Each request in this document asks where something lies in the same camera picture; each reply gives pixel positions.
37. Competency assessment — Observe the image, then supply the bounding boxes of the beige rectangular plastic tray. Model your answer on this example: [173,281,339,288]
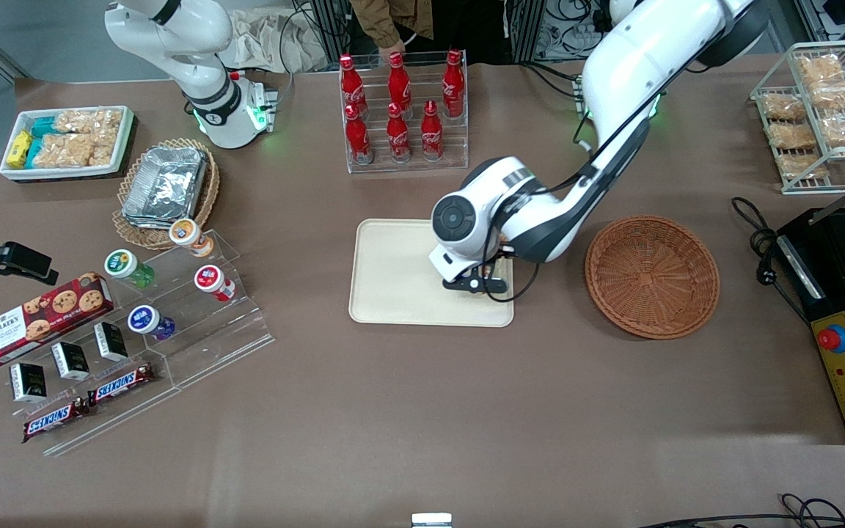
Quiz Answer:
[348,219,515,328]

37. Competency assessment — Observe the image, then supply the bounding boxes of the tan wicker basket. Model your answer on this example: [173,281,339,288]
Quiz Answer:
[112,138,221,251]

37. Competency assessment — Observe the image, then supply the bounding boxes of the round brown wicker basket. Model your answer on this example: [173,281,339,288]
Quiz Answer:
[585,215,721,340]

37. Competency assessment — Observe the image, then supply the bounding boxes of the red Walkers cookie box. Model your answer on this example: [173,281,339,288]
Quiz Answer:
[0,272,115,367]

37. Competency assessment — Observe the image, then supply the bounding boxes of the white rectangular snack bin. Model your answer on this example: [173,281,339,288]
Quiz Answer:
[0,105,135,182]

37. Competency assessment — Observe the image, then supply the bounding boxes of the green lid yogurt cup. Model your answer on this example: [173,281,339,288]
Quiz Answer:
[104,249,155,288]

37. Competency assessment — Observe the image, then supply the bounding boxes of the clear acrylic bottle rack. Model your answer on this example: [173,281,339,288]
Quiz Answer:
[339,50,470,175]

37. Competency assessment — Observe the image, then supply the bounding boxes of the small black box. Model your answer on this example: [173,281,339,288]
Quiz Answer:
[10,363,48,403]
[51,342,90,381]
[94,322,129,362]

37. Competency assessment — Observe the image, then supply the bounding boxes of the small yellow snack box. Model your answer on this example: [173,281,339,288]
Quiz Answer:
[6,131,33,169]

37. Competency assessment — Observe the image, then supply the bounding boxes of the red cola bottle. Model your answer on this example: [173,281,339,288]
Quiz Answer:
[386,103,412,164]
[387,51,413,111]
[340,54,368,118]
[442,49,466,120]
[344,103,373,165]
[420,100,445,162]

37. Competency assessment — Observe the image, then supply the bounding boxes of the blue lid yogurt cup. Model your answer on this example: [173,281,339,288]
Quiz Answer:
[128,305,176,341]

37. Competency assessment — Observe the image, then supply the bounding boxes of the Snickers chocolate bar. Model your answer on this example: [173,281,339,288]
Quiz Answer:
[87,364,155,406]
[23,398,91,443]

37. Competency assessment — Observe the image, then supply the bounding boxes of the stack of foil containers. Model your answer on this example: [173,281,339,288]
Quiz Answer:
[121,145,209,230]

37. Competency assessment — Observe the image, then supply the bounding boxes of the orange lid yogurt cup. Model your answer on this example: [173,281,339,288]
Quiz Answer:
[169,219,216,258]

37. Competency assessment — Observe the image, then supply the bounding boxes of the clear acrylic stepped display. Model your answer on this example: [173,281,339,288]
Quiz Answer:
[103,229,276,390]
[0,293,183,458]

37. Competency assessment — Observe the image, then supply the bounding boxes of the red lid yogurt cup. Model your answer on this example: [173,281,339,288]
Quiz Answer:
[194,265,236,302]

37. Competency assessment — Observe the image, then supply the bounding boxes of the crumpled clear plastic bag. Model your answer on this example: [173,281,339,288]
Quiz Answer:
[221,7,329,74]

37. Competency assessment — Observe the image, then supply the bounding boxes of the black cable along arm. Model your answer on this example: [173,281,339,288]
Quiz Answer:
[481,110,659,304]

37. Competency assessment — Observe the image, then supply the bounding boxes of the metal rack with cables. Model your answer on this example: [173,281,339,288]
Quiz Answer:
[507,0,614,63]

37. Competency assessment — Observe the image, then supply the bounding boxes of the black power cable with plug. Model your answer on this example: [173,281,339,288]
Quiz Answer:
[731,197,812,323]

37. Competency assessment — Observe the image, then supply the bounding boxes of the white wire shelf rack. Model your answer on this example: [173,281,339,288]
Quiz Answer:
[750,40,845,195]

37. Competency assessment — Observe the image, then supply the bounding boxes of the thin black cable loops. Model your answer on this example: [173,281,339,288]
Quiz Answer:
[635,493,845,528]

